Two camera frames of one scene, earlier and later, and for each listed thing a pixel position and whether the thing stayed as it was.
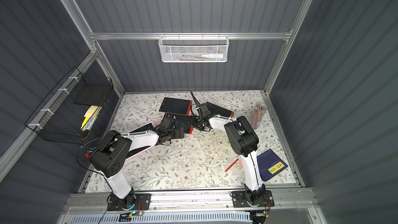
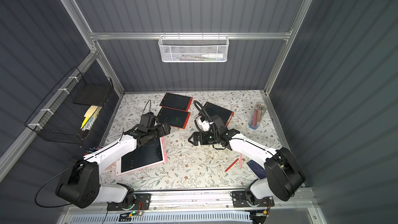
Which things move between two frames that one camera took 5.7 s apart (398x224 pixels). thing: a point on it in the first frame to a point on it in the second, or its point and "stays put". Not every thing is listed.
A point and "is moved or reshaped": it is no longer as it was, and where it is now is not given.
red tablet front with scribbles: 184,121 is moved or reshaped
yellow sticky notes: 90,112 stays put
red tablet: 216,109 stays put
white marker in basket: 213,55 stays put
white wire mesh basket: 193,49 stays put
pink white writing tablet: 133,153 is moved or reshaped
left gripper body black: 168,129 to 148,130
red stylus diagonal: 231,166 stays put
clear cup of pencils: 259,110 stays put
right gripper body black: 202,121 to 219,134
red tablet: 176,106 is moved or reshaped
